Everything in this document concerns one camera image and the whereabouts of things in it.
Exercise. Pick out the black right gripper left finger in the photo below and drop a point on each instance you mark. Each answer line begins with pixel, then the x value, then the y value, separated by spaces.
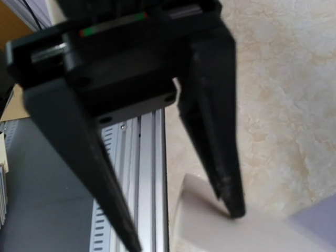
pixel 58 113

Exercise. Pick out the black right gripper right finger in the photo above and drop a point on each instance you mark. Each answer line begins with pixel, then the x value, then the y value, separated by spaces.
pixel 207 107

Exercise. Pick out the beige lined letter paper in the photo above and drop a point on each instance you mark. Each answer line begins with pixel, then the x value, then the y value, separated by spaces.
pixel 202 223

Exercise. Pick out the front aluminium rail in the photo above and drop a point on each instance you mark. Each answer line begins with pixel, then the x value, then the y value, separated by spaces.
pixel 137 150

